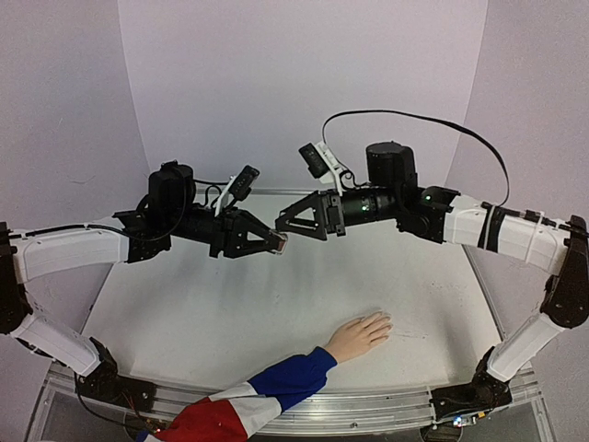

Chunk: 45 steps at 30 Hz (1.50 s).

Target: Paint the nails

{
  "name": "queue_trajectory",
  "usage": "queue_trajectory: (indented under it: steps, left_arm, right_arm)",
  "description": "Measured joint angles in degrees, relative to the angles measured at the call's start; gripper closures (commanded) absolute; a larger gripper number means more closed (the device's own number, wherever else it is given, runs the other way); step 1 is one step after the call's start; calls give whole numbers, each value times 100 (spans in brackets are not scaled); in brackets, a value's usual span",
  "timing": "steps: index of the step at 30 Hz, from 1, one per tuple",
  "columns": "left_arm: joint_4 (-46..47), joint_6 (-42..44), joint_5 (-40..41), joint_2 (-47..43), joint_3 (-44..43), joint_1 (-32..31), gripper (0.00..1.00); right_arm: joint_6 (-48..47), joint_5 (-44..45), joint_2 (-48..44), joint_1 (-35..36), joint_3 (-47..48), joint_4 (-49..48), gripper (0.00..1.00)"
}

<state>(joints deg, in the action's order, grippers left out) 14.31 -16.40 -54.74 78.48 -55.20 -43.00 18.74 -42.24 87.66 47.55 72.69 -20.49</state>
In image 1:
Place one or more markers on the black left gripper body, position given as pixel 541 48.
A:
pixel 225 221

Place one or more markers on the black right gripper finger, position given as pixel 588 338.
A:
pixel 305 214
pixel 315 231

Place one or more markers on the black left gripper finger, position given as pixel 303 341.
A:
pixel 251 223
pixel 241 246

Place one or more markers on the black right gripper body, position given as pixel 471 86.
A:
pixel 333 214

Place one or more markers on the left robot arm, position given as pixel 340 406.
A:
pixel 50 276

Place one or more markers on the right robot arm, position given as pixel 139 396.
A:
pixel 543 261

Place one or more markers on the mannequin hand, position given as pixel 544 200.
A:
pixel 359 336

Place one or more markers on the red white blue sleeve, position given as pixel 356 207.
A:
pixel 240 412

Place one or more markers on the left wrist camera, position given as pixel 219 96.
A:
pixel 237 190

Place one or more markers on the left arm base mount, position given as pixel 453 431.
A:
pixel 107 385

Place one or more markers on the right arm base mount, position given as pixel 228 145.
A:
pixel 483 393

